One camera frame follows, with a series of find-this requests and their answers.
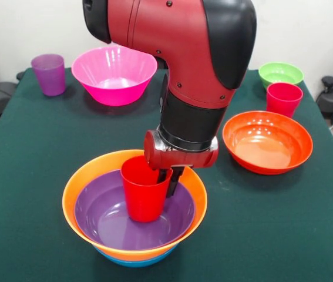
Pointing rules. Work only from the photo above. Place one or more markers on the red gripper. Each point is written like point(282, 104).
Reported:
point(178, 158)

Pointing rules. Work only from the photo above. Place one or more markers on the red cup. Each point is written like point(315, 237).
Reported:
point(142, 202)

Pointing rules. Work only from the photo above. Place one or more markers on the purple bowl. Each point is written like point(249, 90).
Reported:
point(107, 217)

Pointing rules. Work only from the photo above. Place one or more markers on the large blue bowl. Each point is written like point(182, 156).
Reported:
point(137, 263)

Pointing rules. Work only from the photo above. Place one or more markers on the orange bowl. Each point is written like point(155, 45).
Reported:
point(75, 188)

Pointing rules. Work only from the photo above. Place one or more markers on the pink bowl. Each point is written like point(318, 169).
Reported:
point(110, 73)

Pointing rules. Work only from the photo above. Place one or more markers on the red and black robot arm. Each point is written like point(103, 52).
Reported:
point(189, 44)

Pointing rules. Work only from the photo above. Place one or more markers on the red-orange bowl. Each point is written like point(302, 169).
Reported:
point(266, 141)

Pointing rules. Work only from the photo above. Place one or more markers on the crimson cup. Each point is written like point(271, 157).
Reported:
point(283, 100)

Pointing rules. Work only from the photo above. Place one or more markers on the dark green tablecloth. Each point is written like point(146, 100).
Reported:
point(37, 132)

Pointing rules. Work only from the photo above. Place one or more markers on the purple cup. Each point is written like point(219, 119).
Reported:
point(48, 73)

